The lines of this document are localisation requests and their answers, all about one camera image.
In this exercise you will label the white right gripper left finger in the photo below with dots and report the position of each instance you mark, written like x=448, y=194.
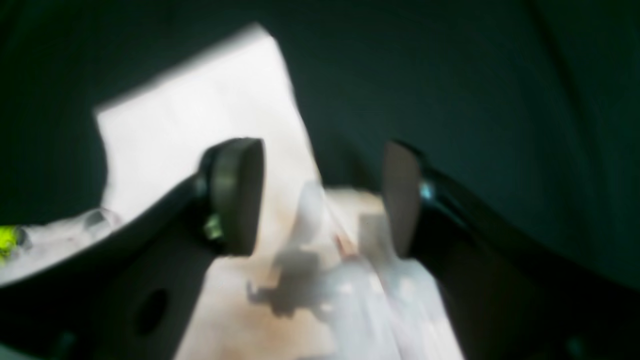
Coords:
x=131, y=296

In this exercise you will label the pink T-shirt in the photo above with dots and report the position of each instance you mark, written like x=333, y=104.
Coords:
x=324, y=283

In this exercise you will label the black table cloth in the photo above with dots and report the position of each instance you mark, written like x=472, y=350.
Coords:
x=531, y=104

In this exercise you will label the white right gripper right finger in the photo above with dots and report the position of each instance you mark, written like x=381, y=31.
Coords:
x=506, y=296

